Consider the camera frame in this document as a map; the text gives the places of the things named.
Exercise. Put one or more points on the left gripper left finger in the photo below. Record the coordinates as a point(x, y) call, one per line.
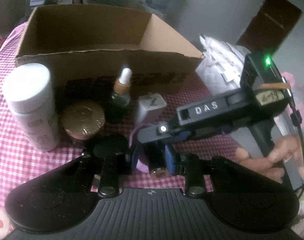
point(115, 158)

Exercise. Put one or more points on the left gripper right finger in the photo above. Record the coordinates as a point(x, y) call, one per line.
point(191, 167)

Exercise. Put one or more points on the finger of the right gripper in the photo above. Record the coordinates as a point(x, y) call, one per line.
point(194, 135)
point(155, 133)

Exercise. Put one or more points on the black cylinder gold cap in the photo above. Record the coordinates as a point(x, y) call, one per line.
point(156, 163)

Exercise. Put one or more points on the dropper bottle white cap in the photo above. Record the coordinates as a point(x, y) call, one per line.
point(120, 96)

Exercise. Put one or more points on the white lidded plastic jar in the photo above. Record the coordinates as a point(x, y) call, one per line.
point(28, 92)

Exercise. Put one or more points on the person's right hand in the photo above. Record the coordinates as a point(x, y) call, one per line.
point(287, 147)

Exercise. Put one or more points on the pink checkered tablecloth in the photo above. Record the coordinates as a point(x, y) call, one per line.
point(20, 162)

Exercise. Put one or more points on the purple round lid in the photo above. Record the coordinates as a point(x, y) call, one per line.
point(139, 161)

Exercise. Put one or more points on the round bronze lid jar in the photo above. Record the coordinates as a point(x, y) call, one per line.
point(83, 120)

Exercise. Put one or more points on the white crumpled cloth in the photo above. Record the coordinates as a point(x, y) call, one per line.
point(222, 65)

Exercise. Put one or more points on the dark brown door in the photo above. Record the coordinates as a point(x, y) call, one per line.
point(271, 25)

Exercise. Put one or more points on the brown cardboard box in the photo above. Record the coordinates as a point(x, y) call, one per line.
point(88, 41)

